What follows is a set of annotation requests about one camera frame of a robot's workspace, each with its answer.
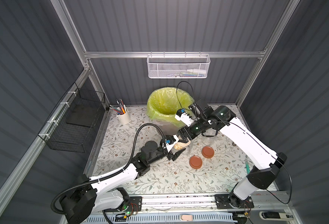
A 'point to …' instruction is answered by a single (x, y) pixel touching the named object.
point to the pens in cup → (121, 108)
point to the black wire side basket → (68, 129)
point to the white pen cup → (124, 118)
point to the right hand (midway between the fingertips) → (182, 136)
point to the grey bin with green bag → (163, 103)
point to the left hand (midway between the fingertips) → (181, 143)
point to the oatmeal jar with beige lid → (180, 146)
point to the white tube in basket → (196, 71)
